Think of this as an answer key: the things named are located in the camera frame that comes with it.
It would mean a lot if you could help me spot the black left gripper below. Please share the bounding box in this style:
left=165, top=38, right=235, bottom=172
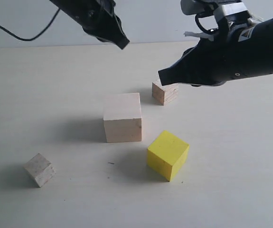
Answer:
left=52, top=0, right=130, bottom=50

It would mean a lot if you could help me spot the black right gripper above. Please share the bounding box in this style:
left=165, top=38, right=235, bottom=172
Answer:
left=158, top=16, right=267, bottom=87

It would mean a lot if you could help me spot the medium striped wooden cube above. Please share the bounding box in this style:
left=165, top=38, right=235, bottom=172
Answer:
left=152, top=79, right=179, bottom=105

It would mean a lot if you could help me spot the large light wooden cube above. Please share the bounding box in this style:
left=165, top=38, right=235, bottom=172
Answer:
left=103, top=93, right=142, bottom=143

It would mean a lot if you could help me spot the yellow painted cube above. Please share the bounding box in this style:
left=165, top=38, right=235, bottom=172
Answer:
left=146, top=130, right=189, bottom=182

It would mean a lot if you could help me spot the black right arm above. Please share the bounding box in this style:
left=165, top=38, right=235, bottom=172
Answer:
left=158, top=19, right=273, bottom=86

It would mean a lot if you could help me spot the white tape strip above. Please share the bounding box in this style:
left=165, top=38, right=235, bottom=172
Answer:
left=184, top=31, right=214, bottom=41

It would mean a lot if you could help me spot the small pale wooden cube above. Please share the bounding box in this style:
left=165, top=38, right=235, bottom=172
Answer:
left=23, top=153, right=56, bottom=188

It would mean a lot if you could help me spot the black right camera cable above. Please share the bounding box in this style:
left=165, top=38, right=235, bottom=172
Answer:
left=194, top=13, right=220, bottom=34

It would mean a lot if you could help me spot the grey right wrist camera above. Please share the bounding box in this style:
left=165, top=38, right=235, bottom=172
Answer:
left=180, top=0, right=251, bottom=22

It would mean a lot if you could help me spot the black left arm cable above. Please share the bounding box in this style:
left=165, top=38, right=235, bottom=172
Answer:
left=0, top=7, right=61, bottom=41

